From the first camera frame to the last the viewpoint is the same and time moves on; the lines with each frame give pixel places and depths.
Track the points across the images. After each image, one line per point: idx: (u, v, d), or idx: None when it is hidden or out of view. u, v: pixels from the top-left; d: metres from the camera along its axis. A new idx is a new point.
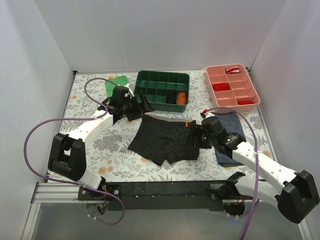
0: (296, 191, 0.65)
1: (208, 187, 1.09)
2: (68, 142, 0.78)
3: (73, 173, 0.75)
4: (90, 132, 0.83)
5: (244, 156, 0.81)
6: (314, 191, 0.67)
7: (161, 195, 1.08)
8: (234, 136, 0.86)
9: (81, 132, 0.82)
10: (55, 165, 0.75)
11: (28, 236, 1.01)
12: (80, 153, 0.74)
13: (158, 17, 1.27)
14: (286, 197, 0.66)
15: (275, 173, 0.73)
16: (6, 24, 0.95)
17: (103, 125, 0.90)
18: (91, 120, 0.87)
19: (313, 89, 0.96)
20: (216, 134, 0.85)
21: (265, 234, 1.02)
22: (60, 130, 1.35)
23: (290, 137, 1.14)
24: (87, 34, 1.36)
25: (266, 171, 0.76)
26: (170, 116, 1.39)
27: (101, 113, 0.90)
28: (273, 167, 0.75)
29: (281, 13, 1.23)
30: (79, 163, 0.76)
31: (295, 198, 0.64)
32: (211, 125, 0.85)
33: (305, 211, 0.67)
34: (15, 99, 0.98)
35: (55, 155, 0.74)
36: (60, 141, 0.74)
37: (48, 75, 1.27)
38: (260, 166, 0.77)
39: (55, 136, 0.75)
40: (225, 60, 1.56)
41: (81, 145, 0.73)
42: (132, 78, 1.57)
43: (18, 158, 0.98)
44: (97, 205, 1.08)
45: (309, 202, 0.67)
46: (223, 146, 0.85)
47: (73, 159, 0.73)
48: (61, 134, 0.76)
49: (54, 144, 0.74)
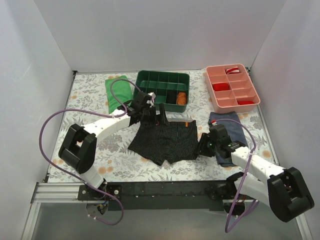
0: (282, 183, 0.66)
1: (208, 187, 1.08)
2: (82, 134, 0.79)
3: (80, 166, 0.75)
4: (104, 129, 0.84)
5: (239, 157, 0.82)
6: (305, 190, 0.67)
7: (161, 195, 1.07)
8: (236, 143, 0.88)
9: (96, 127, 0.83)
10: (65, 153, 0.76)
11: (29, 236, 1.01)
12: (90, 148, 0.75)
13: (158, 17, 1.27)
14: (272, 190, 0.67)
15: (265, 169, 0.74)
16: (6, 24, 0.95)
17: (118, 125, 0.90)
18: (108, 118, 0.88)
19: (313, 89, 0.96)
20: (220, 139, 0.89)
21: (265, 235, 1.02)
22: (60, 129, 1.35)
23: (290, 137, 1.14)
24: (87, 34, 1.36)
25: (257, 167, 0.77)
26: (170, 116, 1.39)
27: (119, 113, 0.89)
28: (263, 164, 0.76)
29: (281, 12, 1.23)
30: (88, 157, 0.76)
31: (281, 190, 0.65)
32: (216, 131, 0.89)
33: (298, 210, 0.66)
34: (15, 99, 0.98)
35: (68, 143, 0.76)
36: (75, 132, 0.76)
37: (48, 74, 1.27)
38: (252, 164, 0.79)
39: (72, 126, 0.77)
40: (225, 60, 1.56)
41: (93, 139, 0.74)
42: (132, 78, 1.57)
43: (17, 158, 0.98)
44: (97, 205, 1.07)
45: (300, 199, 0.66)
46: (224, 152, 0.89)
47: (83, 151, 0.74)
48: (78, 125, 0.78)
49: (70, 133, 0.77)
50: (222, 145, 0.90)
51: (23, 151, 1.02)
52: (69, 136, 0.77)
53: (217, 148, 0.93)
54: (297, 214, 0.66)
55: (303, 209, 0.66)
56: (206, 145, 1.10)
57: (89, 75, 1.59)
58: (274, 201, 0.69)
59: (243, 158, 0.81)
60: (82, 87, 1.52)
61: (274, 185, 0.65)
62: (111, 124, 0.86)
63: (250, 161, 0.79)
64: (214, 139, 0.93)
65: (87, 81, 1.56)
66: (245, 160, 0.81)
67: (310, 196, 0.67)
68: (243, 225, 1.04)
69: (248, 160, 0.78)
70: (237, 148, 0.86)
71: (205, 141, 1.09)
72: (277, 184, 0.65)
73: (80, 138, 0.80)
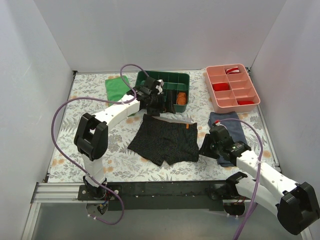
0: (295, 201, 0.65)
1: (208, 187, 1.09)
2: (94, 123, 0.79)
3: (93, 153, 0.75)
4: (115, 116, 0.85)
5: (247, 164, 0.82)
6: (315, 205, 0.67)
7: (161, 195, 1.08)
8: (239, 145, 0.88)
9: (106, 115, 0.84)
10: (80, 141, 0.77)
11: (28, 236, 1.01)
12: (102, 136, 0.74)
13: (158, 16, 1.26)
14: (285, 206, 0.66)
15: (276, 182, 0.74)
16: (6, 23, 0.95)
17: (128, 111, 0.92)
18: (117, 104, 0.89)
19: (314, 88, 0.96)
20: (223, 141, 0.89)
21: (265, 235, 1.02)
22: (60, 129, 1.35)
23: (290, 137, 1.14)
24: (87, 34, 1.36)
25: (267, 179, 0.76)
26: (170, 116, 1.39)
27: (128, 99, 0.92)
28: (274, 177, 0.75)
29: (281, 13, 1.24)
30: (102, 144, 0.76)
31: (295, 208, 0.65)
32: (217, 132, 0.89)
33: (307, 222, 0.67)
34: (15, 98, 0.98)
35: (81, 131, 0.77)
36: (87, 121, 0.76)
37: (48, 74, 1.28)
38: (261, 174, 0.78)
39: (83, 115, 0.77)
40: (225, 60, 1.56)
41: (104, 128, 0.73)
42: (132, 78, 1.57)
43: (17, 157, 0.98)
44: (97, 205, 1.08)
45: (309, 213, 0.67)
46: (228, 154, 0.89)
47: (95, 139, 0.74)
48: (89, 114, 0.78)
49: (82, 121, 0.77)
50: (224, 147, 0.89)
51: (24, 152, 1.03)
52: (82, 125, 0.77)
53: (220, 150, 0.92)
54: (305, 227, 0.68)
55: (311, 221, 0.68)
56: (209, 147, 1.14)
57: (89, 76, 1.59)
58: (284, 214, 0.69)
59: (252, 166, 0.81)
60: (82, 87, 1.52)
61: (288, 203, 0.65)
62: (122, 110, 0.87)
63: (260, 172, 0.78)
64: (216, 141, 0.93)
65: (87, 81, 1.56)
66: (254, 169, 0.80)
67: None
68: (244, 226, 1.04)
69: (258, 171, 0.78)
70: (243, 152, 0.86)
71: (207, 143, 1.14)
72: (291, 202, 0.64)
73: (93, 126, 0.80)
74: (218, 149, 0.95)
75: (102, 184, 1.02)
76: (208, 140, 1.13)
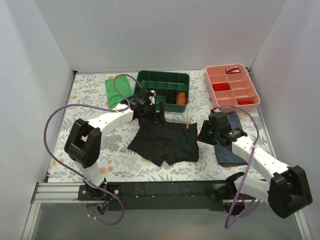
0: (285, 181, 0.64)
1: (207, 187, 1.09)
2: (87, 129, 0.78)
3: (84, 160, 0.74)
4: (109, 123, 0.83)
5: (241, 148, 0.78)
6: (305, 189, 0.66)
7: (161, 195, 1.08)
8: (237, 131, 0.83)
9: (100, 121, 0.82)
10: (71, 147, 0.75)
11: (28, 236, 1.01)
12: (95, 142, 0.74)
13: (158, 16, 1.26)
14: (275, 187, 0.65)
15: (268, 165, 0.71)
16: (6, 23, 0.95)
17: (121, 119, 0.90)
18: (111, 112, 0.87)
19: (314, 88, 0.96)
20: (220, 127, 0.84)
21: (265, 235, 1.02)
22: (60, 129, 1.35)
23: (290, 137, 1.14)
24: (87, 34, 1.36)
25: (260, 163, 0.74)
26: (170, 116, 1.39)
27: (122, 107, 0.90)
28: (267, 160, 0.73)
29: (281, 13, 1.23)
30: (93, 151, 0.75)
31: (285, 190, 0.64)
32: (216, 118, 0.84)
33: (296, 207, 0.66)
34: (15, 99, 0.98)
35: (73, 138, 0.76)
36: (80, 127, 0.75)
37: (48, 74, 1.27)
38: (254, 158, 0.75)
39: (76, 121, 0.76)
40: (225, 60, 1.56)
41: (98, 133, 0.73)
42: (133, 78, 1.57)
43: (17, 157, 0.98)
44: (97, 205, 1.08)
45: (299, 197, 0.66)
46: (224, 139, 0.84)
47: (88, 146, 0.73)
48: (82, 120, 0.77)
49: (74, 127, 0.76)
50: (221, 133, 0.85)
51: (23, 152, 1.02)
52: (75, 131, 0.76)
53: (216, 136, 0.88)
54: (294, 211, 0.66)
55: (301, 206, 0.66)
56: (207, 134, 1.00)
57: (89, 75, 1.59)
58: (273, 197, 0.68)
59: (246, 150, 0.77)
60: (82, 87, 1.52)
61: (278, 183, 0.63)
62: (115, 118, 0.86)
63: (253, 154, 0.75)
64: (213, 127, 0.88)
65: (87, 81, 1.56)
66: (248, 153, 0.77)
67: (309, 195, 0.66)
68: (244, 225, 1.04)
69: (251, 154, 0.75)
70: (239, 138, 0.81)
71: (205, 130, 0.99)
72: (282, 183, 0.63)
73: (85, 133, 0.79)
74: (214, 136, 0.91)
75: (100, 186, 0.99)
76: (206, 127, 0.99)
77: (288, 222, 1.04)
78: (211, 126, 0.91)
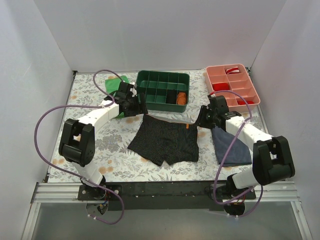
0: (267, 148, 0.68)
1: (207, 187, 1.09)
2: (78, 128, 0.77)
3: (83, 158, 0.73)
4: (98, 119, 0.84)
5: (233, 124, 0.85)
6: (287, 158, 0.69)
7: (161, 195, 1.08)
8: (232, 113, 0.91)
9: (90, 118, 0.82)
10: (67, 149, 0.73)
11: (28, 236, 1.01)
12: (90, 137, 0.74)
13: (158, 17, 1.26)
14: (257, 154, 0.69)
15: (254, 135, 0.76)
16: (6, 23, 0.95)
17: (109, 114, 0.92)
18: (98, 109, 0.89)
19: (314, 88, 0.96)
20: (218, 108, 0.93)
21: (265, 235, 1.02)
22: (60, 130, 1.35)
23: (290, 137, 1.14)
24: (87, 34, 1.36)
25: (247, 134, 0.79)
26: (170, 116, 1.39)
27: (108, 102, 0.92)
28: (254, 132, 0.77)
29: (281, 13, 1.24)
30: (89, 146, 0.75)
31: (265, 155, 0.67)
32: (215, 100, 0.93)
33: (277, 175, 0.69)
34: (15, 98, 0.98)
35: (66, 139, 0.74)
36: (71, 126, 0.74)
37: (48, 74, 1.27)
38: (243, 131, 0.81)
39: (66, 121, 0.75)
40: (225, 60, 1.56)
41: (91, 129, 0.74)
42: (132, 78, 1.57)
43: (17, 157, 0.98)
44: (97, 205, 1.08)
45: (281, 167, 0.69)
46: (219, 120, 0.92)
47: (83, 143, 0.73)
48: (72, 119, 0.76)
49: (65, 128, 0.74)
50: (218, 114, 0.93)
51: (23, 151, 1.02)
52: (66, 131, 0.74)
53: (214, 118, 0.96)
54: (275, 179, 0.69)
55: (282, 176, 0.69)
56: (205, 118, 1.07)
57: (89, 75, 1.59)
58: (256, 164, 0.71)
59: (235, 124, 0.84)
60: (82, 87, 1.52)
61: (259, 148, 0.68)
62: (103, 113, 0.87)
63: (242, 128, 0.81)
64: (212, 109, 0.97)
65: (87, 81, 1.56)
66: (237, 127, 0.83)
67: (291, 165, 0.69)
68: (244, 225, 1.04)
69: (240, 127, 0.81)
70: (233, 117, 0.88)
71: (204, 113, 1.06)
72: (262, 148, 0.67)
73: (76, 132, 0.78)
74: (212, 118, 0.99)
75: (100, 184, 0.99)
76: (204, 111, 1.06)
77: (288, 222, 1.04)
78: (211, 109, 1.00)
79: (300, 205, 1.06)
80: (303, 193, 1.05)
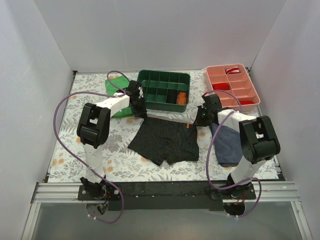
0: (251, 125, 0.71)
1: (207, 187, 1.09)
2: (95, 112, 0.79)
3: (99, 139, 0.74)
4: (113, 105, 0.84)
5: (223, 114, 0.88)
6: (272, 134, 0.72)
7: (161, 195, 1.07)
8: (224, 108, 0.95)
9: (105, 103, 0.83)
10: (84, 130, 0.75)
11: (28, 236, 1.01)
12: (107, 119, 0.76)
13: (158, 17, 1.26)
14: (243, 131, 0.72)
15: (241, 116, 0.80)
16: (7, 24, 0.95)
17: (121, 104, 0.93)
18: (112, 98, 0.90)
19: (313, 88, 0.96)
20: (212, 105, 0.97)
21: (265, 235, 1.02)
22: (60, 129, 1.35)
23: (290, 136, 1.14)
24: (87, 34, 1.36)
25: (234, 118, 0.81)
26: (170, 116, 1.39)
27: (121, 94, 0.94)
28: (240, 114, 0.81)
29: (281, 13, 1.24)
30: (105, 128, 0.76)
31: (248, 129, 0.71)
32: (209, 97, 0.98)
33: (266, 152, 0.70)
34: (15, 98, 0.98)
35: (84, 120, 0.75)
36: (90, 109, 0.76)
37: (48, 74, 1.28)
38: (231, 116, 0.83)
39: (85, 104, 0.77)
40: (225, 60, 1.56)
41: (108, 111, 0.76)
42: (132, 78, 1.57)
43: (18, 156, 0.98)
44: (97, 205, 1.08)
45: (268, 143, 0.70)
46: (213, 115, 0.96)
47: (100, 123, 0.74)
48: (90, 103, 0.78)
49: (84, 110, 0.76)
50: (211, 110, 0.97)
51: (23, 151, 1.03)
52: (85, 113, 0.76)
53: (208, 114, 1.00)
54: (264, 155, 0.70)
55: (270, 151, 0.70)
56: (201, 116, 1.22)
57: (89, 75, 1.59)
58: (244, 143, 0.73)
59: (224, 114, 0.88)
60: (82, 87, 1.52)
61: (244, 125, 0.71)
62: (118, 102, 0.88)
63: (230, 114, 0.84)
64: (207, 107, 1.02)
65: (87, 81, 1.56)
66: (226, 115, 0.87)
67: (276, 140, 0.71)
68: (243, 225, 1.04)
69: (228, 114, 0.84)
70: (223, 110, 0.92)
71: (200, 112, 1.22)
72: (247, 125, 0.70)
73: (93, 115, 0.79)
74: (207, 115, 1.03)
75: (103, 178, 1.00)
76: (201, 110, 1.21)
77: (288, 221, 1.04)
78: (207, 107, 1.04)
79: (300, 205, 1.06)
80: (303, 193, 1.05)
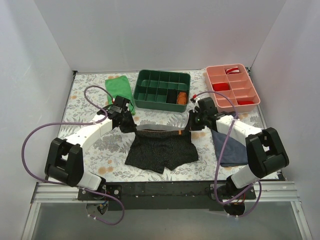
0: (258, 140, 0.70)
1: (208, 187, 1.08)
2: (66, 148, 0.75)
3: (70, 180, 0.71)
4: (88, 137, 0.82)
5: (224, 123, 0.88)
6: (280, 147, 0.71)
7: (161, 195, 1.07)
8: (221, 113, 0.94)
9: (79, 137, 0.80)
10: (53, 170, 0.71)
11: (28, 236, 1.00)
12: (77, 159, 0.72)
13: (158, 17, 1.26)
14: (250, 147, 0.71)
15: (245, 129, 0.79)
16: (6, 23, 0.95)
17: (101, 131, 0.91)
18: (89, 125, 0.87)
19: (313, 88, 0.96)
20: (207, 110, 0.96)
21: (265, 235, 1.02)
22: (60, 130, 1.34)
23: (290, 137, 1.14)
24: (87, 34, 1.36)
25: (238, 130, 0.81)
26: (170, 116, 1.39)
27: (100, 118, 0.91)
28: (244, 127, 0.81)
29: (281, 13, 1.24)
30: (76, 168, 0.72)
31: (256, 145, 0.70)
32: (204, 102, 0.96)
33: (274, 167, 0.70)
34: (15, 99, 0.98)
35: (53, 159, 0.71)
36: (58, 146, 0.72)
37: (48, 74, 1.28)
38: (234, 128, 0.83)
39: (54, 141, 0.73)
40: (225, 60, 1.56)
41: (79, 150, 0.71)
42: (133, 78, 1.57)
43: (18, 156, 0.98)
44: (97, 205, 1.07)
45: (277, 157, 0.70)
46: (210, 121, 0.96)
47: (69, 164, 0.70)
48: (59, 139, 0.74)
49: (52, 148, 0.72)
50: (208, 115, 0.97)
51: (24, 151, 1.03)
52: (53, 151, 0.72)
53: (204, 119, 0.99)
54: (272, 170, 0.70)
55: (278, 165, 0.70)
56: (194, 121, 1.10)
57: (89, 75, 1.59)
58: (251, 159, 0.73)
59: (225, 123, 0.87)
60: (82, 87, 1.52)
61: (251, 141, 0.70)
62: (93, 131, 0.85)
63: (232, 125, 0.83)
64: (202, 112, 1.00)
65: (87, 81, 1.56)
66: (228, 126, 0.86)
67: (285, 154, 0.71)
68: (244, 225, 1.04)
69: (231, 125, 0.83)
70: (222, 117, 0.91)
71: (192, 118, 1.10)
72: (254, 141, 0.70)
73: (63, 151, 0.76)
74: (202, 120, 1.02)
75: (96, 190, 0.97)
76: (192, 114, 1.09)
77: (288, 221, 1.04)
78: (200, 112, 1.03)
79: (300, 205, 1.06)
80: (303, 193, 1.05)
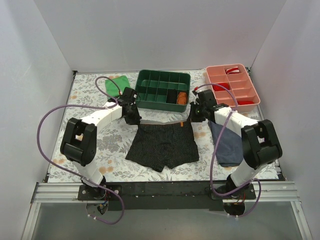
0: (254, 131, 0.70)
1: (208, 188, 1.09)
2: (81, 128, 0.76)
3: (84, 158, 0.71)
4: (101, 119, 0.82)
5: (222, 115, 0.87)
6: (274, 139, 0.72)
7: (161, 195, 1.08)
8: (220, 105, 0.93)
9: (93, 118, 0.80)
10: (68, 148, 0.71)
11: (28, 236, 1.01)
12: (92, 138, 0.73)
13: (158, 16, 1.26)
14: (246, 138, 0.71)
15: (241, 121, 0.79)
16: (6, 23, 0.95)
17: (112, 116, 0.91)
18: (101, 110, 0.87)
19: (314, 88, 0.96)
20: (206, 102, 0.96)
21: (265, 235, 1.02)
22: (60, 130, 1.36)
23: (290, 136, 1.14)
24: (87, 34, 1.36)
25: (235, 121, 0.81)
26: (170, 116, 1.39)
27: (112, 104, 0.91)
28: (241, 118, 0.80)
29: (281, 13, 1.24)
30: (91, 147, 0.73)
31: (252, 136, 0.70)
32: (204, 94, 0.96)
33: (268, 158, 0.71)
34: (15, 98, 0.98)
35: (69, 137, 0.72)
36: (74, 125, 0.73)
37: (48, 74, 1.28)
38: (231, 119, 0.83)
39: (69, 120, 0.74)
40: (225, 60, 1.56)
41: (94, 128, 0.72)
42: (133, 78, 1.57)
43: (18, 156, 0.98)
44: (97, 205, 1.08)
45: (271, 149, 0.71)
46: (209, 112, 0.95)
47: (85, 142, 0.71)
48: (75, 118, 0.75)
49: (68, 126, 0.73)
50: (207, 107, 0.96)
51: (24, 151, 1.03)
52: (69, 130, 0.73)
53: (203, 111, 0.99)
54: (266, 161, 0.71)
55: (272, 157, 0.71)
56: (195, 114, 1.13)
57: (89, 75, 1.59)
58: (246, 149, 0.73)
59: (223, 114, 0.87)
60: (82, 87, 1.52)
61: (247, 132, 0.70)
62: (106, 114, 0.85)
63: (230, 116, 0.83)
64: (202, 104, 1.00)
65: (87, 81, 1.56)
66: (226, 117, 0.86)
67: (278, 145, 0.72)
68: (243, 225, 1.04)
69: (228, 116, 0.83)
70: (221, 108, 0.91)
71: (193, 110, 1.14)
72: (250, 132, 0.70)
73: (78, 131, 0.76)
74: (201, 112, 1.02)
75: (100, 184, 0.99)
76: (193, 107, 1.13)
77: (288, 221, 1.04)
78: (200, 103, 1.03)
79: (300, 205, 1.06)
80: (303, 193, 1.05)
